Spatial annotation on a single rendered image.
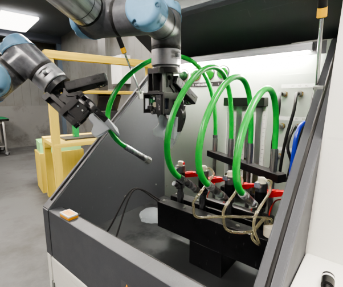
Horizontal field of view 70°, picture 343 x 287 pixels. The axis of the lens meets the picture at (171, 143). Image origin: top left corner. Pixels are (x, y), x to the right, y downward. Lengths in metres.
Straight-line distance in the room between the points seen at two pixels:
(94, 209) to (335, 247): 0.72
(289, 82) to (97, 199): 0.75
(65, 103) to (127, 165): 0.40
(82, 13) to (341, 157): 0.57
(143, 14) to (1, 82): 0.31
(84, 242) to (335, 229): 0.57
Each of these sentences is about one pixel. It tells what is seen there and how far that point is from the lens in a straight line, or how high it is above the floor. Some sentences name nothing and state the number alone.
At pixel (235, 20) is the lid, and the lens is 0.87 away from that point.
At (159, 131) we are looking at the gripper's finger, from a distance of 0.67.
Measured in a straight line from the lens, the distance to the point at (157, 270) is 0.55.
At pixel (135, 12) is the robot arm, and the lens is 0.54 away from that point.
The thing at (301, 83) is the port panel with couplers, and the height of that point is 1.33.
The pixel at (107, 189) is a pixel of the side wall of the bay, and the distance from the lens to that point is 0.96.
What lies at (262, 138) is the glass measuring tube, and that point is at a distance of 0.89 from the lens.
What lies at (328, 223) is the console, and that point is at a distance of 0.59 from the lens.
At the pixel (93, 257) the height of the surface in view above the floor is 0.90.
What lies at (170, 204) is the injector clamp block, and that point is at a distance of 0.74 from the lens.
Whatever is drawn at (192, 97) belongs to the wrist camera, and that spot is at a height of 1.29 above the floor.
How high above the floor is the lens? 1.28
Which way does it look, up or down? 10 degrees down
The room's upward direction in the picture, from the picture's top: straight up
